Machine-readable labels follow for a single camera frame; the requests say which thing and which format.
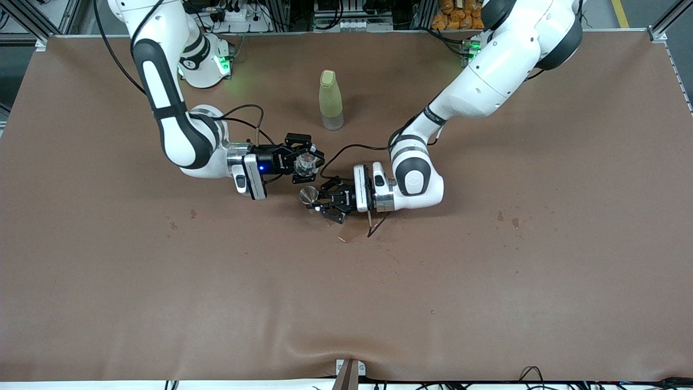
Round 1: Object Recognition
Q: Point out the white socket box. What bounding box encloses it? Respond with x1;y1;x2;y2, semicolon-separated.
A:
314;0;395;32

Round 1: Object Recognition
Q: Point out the aluminium profile post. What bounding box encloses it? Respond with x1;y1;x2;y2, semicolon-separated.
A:
332;359;367;390

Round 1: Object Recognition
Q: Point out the thin black cable tie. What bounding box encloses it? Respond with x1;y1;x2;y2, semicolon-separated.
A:
367;210;391;239

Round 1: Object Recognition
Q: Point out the aluminium frame profile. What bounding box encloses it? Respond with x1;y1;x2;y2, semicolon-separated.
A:
0;0;82;52
650;0;693;43

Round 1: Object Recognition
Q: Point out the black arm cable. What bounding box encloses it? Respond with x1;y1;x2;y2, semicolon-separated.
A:
319;144;396;182
92;0;285;185

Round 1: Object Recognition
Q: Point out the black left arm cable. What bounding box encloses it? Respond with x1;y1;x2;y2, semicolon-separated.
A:
319;144;396;182

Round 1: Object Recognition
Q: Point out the small clear glass cup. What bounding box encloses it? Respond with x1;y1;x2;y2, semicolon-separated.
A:
294;153;318;179

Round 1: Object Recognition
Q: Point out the white power strip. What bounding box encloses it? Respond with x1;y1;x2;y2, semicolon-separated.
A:
208;0;271;33

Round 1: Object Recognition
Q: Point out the steel jigger measuring cup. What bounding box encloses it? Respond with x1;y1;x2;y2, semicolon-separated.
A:
299;186;321;211

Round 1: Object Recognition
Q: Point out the yellow-green bottle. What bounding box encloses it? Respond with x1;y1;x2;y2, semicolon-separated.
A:
318;69;345;131

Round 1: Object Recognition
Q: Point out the brown table mat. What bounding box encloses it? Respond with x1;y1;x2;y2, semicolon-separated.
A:
0;30;693;382

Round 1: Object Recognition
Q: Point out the brown liquid puddle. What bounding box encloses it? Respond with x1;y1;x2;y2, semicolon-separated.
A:
337;214;380;244

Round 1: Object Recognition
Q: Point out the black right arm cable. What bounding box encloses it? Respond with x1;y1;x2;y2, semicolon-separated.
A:
92;0;285;185

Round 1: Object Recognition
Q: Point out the orange packets pile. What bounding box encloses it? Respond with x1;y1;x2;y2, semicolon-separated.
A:
432;0;485;31

